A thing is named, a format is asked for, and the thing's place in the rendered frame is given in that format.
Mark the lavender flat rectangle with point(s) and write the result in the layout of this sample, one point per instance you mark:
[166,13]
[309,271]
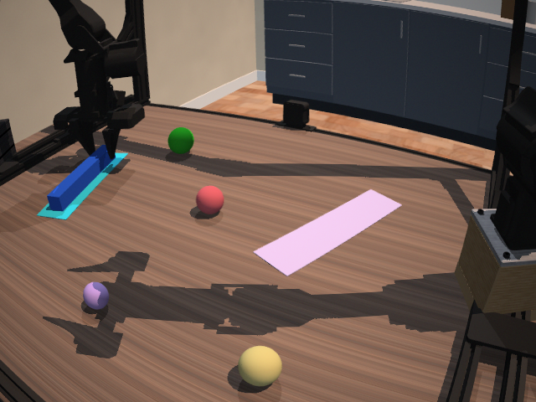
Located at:
[302,246]

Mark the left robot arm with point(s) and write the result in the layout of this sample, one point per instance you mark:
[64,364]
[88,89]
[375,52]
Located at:
[515,217]

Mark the yellow ball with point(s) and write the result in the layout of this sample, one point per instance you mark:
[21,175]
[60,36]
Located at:
[259,366]

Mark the lavender ball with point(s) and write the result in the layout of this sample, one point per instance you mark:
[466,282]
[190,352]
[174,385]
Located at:
[96,295]

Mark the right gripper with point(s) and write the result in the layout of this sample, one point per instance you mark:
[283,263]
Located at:
[95,106]

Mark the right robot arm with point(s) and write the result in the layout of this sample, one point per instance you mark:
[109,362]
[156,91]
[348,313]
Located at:
[82,27]

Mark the green ball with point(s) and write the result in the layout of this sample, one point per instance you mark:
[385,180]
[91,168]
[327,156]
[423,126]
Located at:
[180,140]

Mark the blue bar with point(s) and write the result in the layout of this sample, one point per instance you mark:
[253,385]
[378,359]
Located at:
[63,195]

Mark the red ball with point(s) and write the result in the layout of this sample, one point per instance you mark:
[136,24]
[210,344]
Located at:
[210,200]

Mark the cyan rectangle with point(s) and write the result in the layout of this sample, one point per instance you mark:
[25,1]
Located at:
[47,212]

